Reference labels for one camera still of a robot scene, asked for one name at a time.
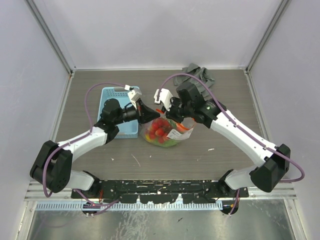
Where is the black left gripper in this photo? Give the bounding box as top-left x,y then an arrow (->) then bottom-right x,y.
113,97 -> 159,126

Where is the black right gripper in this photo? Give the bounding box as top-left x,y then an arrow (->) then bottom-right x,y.
161,95 -> 193,124

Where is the clear zip top bag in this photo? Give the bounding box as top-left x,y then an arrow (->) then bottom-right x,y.
140,109 -> 196,148

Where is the blue plastic basket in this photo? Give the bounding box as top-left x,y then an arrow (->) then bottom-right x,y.
97,86 -> 139,139

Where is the red strawberry cluster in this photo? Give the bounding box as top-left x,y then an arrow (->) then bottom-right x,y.
144,117 -> 175,144

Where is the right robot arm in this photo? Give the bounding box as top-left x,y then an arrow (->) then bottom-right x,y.
154,82 -> 291,197

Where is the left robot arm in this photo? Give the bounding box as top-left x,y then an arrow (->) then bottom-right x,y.
30,98 -> 160,198

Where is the grey crumpled cloth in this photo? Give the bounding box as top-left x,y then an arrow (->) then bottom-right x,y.
173,63 -> 215,98

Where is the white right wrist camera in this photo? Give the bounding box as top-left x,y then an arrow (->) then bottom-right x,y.
153,88 -> 173,111

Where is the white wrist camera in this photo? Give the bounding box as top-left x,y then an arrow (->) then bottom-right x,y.
124,84 -> 142,109
153,88 -> 173,111

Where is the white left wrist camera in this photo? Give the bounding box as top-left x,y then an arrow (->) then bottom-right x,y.
124,84 -> 142,109

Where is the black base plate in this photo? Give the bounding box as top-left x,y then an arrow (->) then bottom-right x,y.
82,180 -> 237,204

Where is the blue slotted cable duct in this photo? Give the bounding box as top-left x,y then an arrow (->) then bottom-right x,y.
35,200 -> 223,211

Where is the aluminium frame rail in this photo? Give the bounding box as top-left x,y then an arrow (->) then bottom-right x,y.
247,182 -> 297,200

